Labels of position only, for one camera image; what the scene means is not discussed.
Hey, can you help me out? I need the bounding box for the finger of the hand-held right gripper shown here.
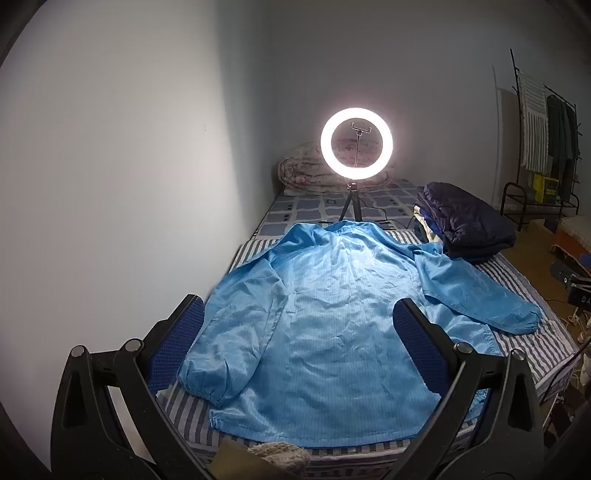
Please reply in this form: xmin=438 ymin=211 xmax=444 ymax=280
xmin=551 ymin=259 xmax=576 ymax=283

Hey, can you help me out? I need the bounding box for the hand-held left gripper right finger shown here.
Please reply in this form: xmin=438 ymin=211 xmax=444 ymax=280
xmin=392 ymin=298 xmax=546 ymax=480

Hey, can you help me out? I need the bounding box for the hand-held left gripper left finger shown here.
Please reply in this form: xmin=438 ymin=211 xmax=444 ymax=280
xmin=51 ymin=294 xmax=206 ymax=480

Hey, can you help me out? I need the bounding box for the light blue jacket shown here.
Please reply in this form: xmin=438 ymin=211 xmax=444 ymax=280
xmin=178 ymin=220 xmax=543 ymax=449

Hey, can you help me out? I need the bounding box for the black clothes rack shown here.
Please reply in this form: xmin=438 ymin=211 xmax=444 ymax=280
xmin=501 ymin=48 xmax=581 ymax=232

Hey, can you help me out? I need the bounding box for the orange stool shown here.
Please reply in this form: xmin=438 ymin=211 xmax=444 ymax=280
xmin=551 ymin=216 xmax=591 ymax=265

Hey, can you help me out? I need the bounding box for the blue striped bed cover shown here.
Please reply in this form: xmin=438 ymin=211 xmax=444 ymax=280
xmin=154 ymin=226 xmax=580 ymax=478

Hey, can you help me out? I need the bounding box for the yellow box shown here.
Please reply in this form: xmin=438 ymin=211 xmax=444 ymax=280
xmin=532 ymin=173 xmax=558 ymax=202

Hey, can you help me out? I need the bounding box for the folded navy jacket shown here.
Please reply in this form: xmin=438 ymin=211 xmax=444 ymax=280
xmin=418 ymin=181 xmax=517 ymax=264

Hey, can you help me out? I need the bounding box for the blue folded garment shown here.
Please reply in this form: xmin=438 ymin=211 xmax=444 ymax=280
xmin=421 ymin=217 xmax=445 ymax=241

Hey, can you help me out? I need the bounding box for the white folded garment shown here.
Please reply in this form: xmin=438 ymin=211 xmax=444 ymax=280
xmin=412 ymin=205 xmax=439 ymax=243

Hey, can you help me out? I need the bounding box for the olive cloth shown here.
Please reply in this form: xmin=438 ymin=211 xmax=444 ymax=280
xmin=208 ymin=438 xmax=296 ymax=480

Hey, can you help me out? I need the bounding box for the grey knitted cloth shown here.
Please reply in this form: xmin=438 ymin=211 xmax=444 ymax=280
xmin=247 ymin=440 xmax=312 ymax=469

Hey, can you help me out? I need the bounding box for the striped hanging towel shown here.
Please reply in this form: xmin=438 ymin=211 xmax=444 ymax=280
xmin=517 ymin=69 xmax=550 ymax=171

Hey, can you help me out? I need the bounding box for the black tripod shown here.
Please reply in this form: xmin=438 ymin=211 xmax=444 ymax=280
xmin=338 ymin=181 xmax=363 ymax=222

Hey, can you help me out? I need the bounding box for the blue square patterned sheet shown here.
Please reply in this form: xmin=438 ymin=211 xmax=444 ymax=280
xmin=252 ymin=178 xmax=428 ymax=241

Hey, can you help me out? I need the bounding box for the folded floral quilt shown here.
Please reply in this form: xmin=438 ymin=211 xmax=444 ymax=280
xmin=277 ymin=138 xmax=398 ymax=195

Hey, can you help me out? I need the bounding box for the phone holder clamp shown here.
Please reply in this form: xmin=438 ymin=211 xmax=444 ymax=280
xmin=351 ymin=121 xmax=372 ymax=169

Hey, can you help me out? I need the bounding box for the black cable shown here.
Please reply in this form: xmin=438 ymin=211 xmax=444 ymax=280
xmin=359 ymin=200 xmax=417 ymax=230

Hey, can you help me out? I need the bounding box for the ring light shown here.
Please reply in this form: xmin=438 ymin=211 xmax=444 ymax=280
xmin=320 ymin=107 xmax=394 ymax=178

